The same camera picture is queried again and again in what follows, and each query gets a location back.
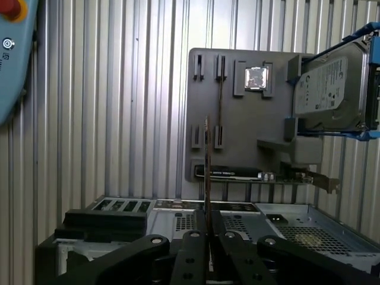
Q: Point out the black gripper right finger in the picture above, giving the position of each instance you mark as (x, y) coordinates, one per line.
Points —
(237, 261)

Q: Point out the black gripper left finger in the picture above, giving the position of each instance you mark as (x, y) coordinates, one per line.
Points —
(190, 261)

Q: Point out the RAM memory stick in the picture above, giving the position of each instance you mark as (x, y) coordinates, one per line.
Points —
(220, 104)
(207, 166)

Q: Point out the black open PC case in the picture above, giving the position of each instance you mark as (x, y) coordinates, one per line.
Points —
(166, 221)

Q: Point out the grey power supply unit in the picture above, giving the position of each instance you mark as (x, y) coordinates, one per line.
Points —
(311, 234)

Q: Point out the graphics card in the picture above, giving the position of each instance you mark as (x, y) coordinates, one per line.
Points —
(225, 172)

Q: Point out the grey parts rack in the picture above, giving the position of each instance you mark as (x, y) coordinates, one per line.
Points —
(252, 118)

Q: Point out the silver CPU chip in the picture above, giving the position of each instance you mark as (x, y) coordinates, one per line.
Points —
(256, 77)

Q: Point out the hard disk in blue carrier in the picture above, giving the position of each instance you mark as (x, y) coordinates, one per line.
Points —
(326, 86)

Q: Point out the pale blue teach pendant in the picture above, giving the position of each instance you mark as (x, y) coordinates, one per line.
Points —
(15, 74)

